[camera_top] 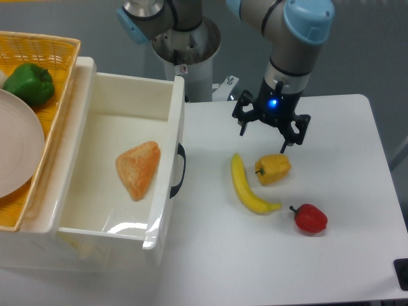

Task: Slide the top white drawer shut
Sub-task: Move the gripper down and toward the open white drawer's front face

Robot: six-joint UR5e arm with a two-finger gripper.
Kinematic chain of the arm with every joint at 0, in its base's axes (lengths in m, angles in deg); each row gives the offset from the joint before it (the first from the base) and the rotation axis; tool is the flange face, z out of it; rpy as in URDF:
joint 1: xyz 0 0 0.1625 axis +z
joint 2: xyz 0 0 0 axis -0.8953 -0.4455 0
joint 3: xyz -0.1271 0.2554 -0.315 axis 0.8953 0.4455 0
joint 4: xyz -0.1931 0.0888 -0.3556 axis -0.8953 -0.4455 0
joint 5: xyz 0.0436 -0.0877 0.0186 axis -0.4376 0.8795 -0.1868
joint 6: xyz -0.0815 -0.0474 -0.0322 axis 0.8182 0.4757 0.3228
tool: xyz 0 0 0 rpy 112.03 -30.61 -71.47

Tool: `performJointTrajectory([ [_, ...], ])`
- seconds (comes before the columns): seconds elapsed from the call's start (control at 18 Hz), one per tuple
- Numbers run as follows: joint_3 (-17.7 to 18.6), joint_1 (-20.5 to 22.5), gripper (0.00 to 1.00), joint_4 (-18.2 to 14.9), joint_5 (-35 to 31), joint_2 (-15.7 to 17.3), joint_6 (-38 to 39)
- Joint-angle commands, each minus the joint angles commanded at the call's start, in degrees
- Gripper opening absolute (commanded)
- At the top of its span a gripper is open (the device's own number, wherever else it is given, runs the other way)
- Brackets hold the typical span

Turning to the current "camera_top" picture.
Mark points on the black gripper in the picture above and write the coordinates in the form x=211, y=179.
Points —
x=275, y=108

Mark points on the white top drawer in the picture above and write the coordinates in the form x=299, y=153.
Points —
x=125, y=112

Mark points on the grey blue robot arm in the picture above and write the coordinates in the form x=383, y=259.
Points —
x=296, y=29

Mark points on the white drawer cabinet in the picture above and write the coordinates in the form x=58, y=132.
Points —
x=40, y=243

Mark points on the yellow bell pepper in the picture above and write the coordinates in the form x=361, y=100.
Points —
x=272, y=168

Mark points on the yellow banana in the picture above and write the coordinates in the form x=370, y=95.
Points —
x=244, y=192

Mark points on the red bell pepper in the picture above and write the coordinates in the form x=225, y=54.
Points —
x=309, y=218

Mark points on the orange triangular bread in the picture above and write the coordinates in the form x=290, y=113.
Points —
x=136, y=167

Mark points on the black device at edge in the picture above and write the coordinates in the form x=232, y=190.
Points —
x=401, y=269

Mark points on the yellow woven basket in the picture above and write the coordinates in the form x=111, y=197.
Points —
x=58, y=55

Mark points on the green bell pepper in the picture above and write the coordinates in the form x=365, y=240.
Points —
x=31, y=83

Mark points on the beige round plate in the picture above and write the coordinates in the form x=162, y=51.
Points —
x=22, y=143

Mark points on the white object in basket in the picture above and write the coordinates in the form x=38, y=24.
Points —
x=3, y=78

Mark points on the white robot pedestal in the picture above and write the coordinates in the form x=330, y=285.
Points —
x=190, y=56

